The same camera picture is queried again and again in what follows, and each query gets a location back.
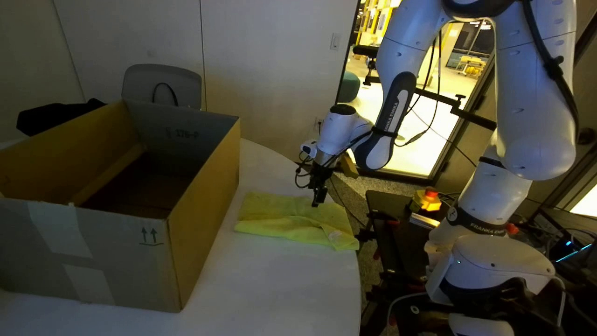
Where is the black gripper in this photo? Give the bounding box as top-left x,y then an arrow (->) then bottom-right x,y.
307,160 -> 335,209

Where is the yellow towel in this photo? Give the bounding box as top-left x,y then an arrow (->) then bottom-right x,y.
232,192 -> 361,254

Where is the illuminated control button box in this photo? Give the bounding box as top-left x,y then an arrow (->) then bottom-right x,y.
415,188 -> 443,214

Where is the large open cardboard box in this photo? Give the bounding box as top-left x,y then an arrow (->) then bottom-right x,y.
0,101 -> 242,313

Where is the teal round stool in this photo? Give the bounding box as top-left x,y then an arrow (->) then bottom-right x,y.
335,71 -> 361,104

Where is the grey chair backrest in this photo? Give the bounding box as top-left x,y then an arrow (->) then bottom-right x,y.
119,61 -> 202,112

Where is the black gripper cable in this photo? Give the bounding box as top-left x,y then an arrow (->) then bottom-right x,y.
292,157 -> 313,192

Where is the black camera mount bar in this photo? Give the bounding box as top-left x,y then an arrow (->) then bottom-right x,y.
411,86 -> 499,132

